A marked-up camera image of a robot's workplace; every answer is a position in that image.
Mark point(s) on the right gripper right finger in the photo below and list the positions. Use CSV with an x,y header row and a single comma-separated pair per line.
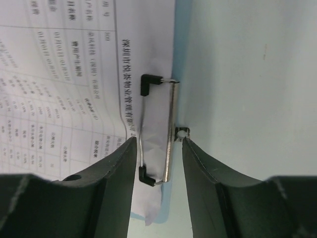
x,y
225,203

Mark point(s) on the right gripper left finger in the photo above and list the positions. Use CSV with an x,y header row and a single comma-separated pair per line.
x,y
92,203

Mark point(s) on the metal clipboard clip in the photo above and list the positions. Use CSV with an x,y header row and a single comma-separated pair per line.
x,y
175,134

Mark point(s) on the printed paper sheet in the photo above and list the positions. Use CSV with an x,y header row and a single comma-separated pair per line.
x,y
68,96

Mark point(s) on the light blue clipboard folder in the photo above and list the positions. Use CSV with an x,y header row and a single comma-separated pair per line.
x,y
161,49

